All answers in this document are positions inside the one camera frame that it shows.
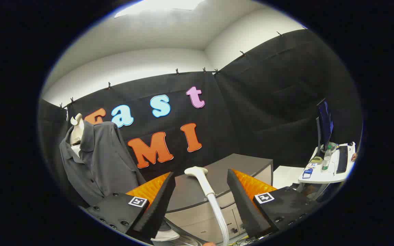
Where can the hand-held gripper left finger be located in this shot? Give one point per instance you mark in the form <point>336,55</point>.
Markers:
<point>159,208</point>

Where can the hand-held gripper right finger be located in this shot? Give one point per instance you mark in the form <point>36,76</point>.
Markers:
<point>248,212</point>

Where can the dark grey button shirt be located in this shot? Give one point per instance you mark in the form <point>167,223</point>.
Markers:
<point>104,160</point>

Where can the grey cabinet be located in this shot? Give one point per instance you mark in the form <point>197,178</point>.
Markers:
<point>197,191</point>

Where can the white side table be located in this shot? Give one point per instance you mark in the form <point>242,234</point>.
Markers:
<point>286,177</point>

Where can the small blue card holder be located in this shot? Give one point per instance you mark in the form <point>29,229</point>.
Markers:
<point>307,173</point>

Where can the white office desk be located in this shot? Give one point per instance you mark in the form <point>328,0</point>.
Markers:
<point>320,177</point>

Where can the clear plastic water bottle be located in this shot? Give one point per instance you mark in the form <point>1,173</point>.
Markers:
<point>326,160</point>

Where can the black keyboard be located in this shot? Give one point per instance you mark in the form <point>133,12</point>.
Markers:
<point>342,159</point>

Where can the white mannequin torso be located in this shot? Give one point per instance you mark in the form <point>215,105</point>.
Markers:
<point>77,131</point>

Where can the black computer monitor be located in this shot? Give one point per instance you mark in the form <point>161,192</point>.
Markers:
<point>325,123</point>

